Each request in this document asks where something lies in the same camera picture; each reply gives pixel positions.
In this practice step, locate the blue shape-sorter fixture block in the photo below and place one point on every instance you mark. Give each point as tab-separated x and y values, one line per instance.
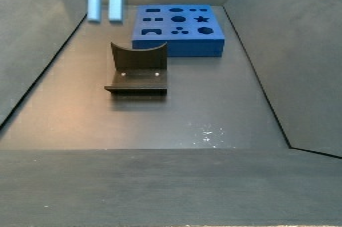
186	27

